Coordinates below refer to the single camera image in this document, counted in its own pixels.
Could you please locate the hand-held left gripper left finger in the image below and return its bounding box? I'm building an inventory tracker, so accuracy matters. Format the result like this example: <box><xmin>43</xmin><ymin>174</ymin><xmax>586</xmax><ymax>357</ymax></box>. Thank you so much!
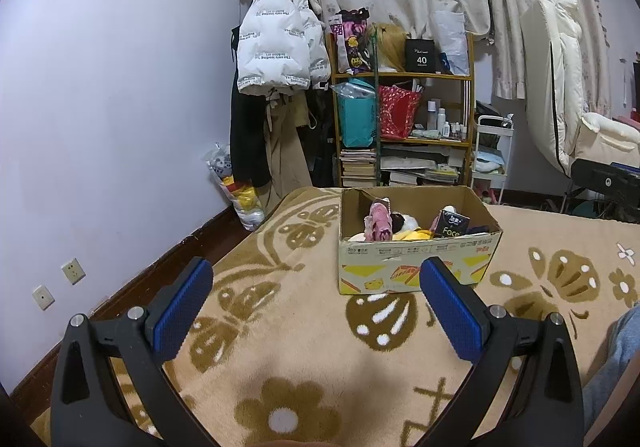
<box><xmin>50</xmin><ymin>256</ymin><xmax>215</xmax><ymax>447</ymax></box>

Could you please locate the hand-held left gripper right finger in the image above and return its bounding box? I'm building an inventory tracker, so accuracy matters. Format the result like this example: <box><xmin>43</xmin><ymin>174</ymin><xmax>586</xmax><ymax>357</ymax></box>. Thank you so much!
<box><xmin>419</xmin><ymin>256</ymin><xmax>586</xmax><ymax>447</ymax></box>

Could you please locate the black tissue pack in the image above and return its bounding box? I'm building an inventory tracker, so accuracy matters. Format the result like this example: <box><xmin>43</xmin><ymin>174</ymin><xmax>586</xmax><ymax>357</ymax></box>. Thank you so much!
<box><xmin>430</xmin><ymin>209</ymin><xmax>471</xmax><ymax>239</ymax></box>

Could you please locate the yellow cloth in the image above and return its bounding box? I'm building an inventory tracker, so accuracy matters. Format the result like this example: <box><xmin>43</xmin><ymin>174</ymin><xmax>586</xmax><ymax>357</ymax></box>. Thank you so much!
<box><xmin>392</xmin><ymin>228</ymin><xmax>433</xmax><ymax>242</ymax></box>

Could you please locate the printed cardboard box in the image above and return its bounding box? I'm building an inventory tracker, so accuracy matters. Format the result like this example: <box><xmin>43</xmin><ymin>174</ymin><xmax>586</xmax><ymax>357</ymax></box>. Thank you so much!
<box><xmin>338</xmin><ymin>185</ymin><xmax>503</xmax><ymax>296</ymax></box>

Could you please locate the pink cloth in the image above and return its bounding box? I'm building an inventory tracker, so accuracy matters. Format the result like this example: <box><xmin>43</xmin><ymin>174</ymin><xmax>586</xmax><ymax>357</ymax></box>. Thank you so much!
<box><xmin>363</xmin><ymin>201</ymin><xmax>393</xmax><ymax>243</ymax></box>

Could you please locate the black and white plush toy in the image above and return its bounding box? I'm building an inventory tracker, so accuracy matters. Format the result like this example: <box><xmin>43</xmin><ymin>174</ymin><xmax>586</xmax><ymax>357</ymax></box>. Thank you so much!
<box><xmin>389</xmin><ymin>212</ymin><xmax>420</xmax><ymax>233</ymax></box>

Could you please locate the white utility cart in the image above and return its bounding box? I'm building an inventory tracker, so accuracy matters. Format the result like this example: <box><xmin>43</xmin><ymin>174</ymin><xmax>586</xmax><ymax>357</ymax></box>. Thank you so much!
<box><xmin>470</xmin><ymin>114</ymin><xmax>516</xmax><ymax>205</ymax></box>

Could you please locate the cream padded chair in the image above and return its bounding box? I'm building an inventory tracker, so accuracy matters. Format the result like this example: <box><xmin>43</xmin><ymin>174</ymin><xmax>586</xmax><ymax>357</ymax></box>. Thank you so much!
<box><xmin>520</xmin><ymin>0</ymin><xmax>640</xmax><ymax>175</ymax></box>

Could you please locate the beige patterned blanket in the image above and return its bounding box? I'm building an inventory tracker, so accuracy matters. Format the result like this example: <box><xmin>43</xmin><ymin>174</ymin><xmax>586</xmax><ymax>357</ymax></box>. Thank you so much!
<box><xmin>30</xmin><ymin>185</ymin><xmax>640</xmax><ymax>447</ymax></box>

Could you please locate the clear plastic bag of toys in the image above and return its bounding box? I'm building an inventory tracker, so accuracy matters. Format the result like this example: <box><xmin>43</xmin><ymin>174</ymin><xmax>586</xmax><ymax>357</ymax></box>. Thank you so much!
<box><xmin>202</xmin><ymin>142</ymin><xmax>266</xmax><ymax>232</ymax></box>

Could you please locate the wide stack of books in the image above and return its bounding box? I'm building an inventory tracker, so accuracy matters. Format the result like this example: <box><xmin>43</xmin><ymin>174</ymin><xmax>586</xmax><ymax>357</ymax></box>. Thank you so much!
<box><xmin>380</xmin><ymin>144</ymin><xmax>466</xmax><ymax>186</ymax></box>

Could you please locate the narrow stack of books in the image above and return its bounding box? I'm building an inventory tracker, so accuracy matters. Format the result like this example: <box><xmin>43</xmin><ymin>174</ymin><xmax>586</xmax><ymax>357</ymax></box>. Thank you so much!
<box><xmin>340</xmin><ymin>148</ymin><xmax>378</xmax><ymax>188</ymax></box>

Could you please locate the row of small bottles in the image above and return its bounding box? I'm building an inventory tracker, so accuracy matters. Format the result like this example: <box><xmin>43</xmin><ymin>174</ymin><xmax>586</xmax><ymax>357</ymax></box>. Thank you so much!
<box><xmin>425</xmin><ymin>99</ymin><xmax>471</xmax><ymax>140</ymax></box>

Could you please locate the person's blue jeans leg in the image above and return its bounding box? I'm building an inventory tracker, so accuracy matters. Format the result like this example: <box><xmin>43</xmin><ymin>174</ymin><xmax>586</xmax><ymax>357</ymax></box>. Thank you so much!
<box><xmin>582</xmin><ymin>304</ymin><xmax>640</xmax><ymax>447</ymax></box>

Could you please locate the black hanging coat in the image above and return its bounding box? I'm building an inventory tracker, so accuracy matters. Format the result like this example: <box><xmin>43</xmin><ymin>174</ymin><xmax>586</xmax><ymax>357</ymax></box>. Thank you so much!
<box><xmin>230</xmin><ymin>24</ymin><xmax>273</xmax><ymax>188</ymax></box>

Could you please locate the beige hanging coat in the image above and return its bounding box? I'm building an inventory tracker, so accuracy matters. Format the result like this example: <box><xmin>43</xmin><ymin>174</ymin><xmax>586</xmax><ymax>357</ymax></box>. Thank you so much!
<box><xmin>260</xmin><ymin>89</ymin><xmax>313</xmax><ymax>215</ymax></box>

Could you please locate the red bag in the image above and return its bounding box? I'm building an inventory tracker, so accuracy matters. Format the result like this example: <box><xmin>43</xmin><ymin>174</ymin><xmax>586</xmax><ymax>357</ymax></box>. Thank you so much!
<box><xmin>377</xmin><ymin>84</ymin><xmax>423</xmax><ymax>138</ymax></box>

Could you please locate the white plastic bag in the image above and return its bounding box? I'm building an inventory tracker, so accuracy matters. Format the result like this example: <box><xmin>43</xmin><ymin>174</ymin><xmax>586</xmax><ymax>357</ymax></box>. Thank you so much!
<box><xmin>432</xmin><ymin>9</ymin><xmax>471</xmax><ymax>76</ymax></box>

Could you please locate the teal bag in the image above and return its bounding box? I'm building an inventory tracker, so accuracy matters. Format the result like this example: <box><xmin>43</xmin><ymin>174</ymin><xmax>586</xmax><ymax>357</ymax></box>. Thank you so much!
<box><xmin>332</xmin><ymin>79</ymin><xmax>377</xmax><ymax>148</ymax></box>

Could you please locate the black box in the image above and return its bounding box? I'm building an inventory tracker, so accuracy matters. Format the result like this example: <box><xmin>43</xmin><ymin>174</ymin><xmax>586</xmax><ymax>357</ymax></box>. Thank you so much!
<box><xmin>404</xmin><ymin>38</ymin><xmax>441</xmax><ymax>74</ymax></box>

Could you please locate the wooden bookshelf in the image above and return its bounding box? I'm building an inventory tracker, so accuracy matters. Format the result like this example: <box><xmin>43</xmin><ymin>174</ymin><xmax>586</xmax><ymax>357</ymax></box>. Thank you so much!
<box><xmin>327</xmin><ymin>29</ymin><xmax>476</xmax><ymax>190</ymax></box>

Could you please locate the blonde wig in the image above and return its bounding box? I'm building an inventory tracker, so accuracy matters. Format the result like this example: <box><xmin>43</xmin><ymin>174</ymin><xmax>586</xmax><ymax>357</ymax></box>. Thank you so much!
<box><xmin>367</xmin><ymin>23</ymin><xmax>407</xmax><ymax>72</ymax></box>

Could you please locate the purple printed packet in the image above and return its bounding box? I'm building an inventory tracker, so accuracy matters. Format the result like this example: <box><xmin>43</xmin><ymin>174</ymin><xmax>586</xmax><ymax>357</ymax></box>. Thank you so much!
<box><xmin>330</xmin><ymin>9</ymin><xmax>373</xmax><ymax>75</ymax></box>

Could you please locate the white puffer jacket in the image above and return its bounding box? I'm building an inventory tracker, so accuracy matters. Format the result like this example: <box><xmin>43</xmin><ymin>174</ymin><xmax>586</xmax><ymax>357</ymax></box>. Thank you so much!
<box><xmin>236</xmin><ymin>0</ymin><xmax>331</xmax><ymax>96</ymax></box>

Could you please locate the white wall socket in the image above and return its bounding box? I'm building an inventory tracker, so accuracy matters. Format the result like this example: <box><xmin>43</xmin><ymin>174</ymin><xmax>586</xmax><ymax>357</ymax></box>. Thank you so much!
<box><xmin>32</xmin><ymin>284</ymin><xmax>55</xmax><ymax>311</ymax></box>
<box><xmin>61</xmin><ymin>257</ymin><xmax>86</xmax><ymax>285</ymax></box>

